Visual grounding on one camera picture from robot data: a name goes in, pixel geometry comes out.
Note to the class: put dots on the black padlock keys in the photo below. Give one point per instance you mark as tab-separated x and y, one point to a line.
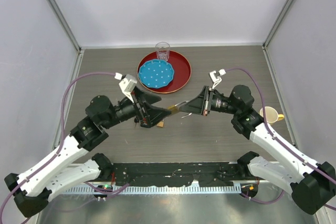
136	123

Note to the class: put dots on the large brass padlock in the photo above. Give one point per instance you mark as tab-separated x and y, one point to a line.
174	109

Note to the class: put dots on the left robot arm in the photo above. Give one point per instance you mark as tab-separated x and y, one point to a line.
35	188

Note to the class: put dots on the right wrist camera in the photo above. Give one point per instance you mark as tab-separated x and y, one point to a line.
216	77

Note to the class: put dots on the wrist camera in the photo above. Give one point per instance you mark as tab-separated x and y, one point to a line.
216	77
127	84

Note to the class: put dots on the clear plastic cup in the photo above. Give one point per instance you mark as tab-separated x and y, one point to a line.
162	51

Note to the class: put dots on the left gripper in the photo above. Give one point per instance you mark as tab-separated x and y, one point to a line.
155	114

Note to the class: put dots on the blue dotted plate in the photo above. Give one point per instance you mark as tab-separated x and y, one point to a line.
156	73

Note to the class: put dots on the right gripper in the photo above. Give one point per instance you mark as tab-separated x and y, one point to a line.
201	104

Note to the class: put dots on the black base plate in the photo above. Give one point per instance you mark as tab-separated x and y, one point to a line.
208	174

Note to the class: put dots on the small brass padlock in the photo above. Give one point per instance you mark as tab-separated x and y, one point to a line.
160	124

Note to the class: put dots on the yellow cream mug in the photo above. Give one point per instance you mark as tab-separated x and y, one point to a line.
271	115

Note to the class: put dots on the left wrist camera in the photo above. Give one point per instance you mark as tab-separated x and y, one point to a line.
127	84

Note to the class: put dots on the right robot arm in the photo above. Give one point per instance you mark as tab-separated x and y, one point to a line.
310	184

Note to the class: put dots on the red round tray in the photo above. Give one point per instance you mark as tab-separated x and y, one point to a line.
182	72

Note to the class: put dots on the slotted cable duct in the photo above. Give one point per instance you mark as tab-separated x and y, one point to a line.
194	188

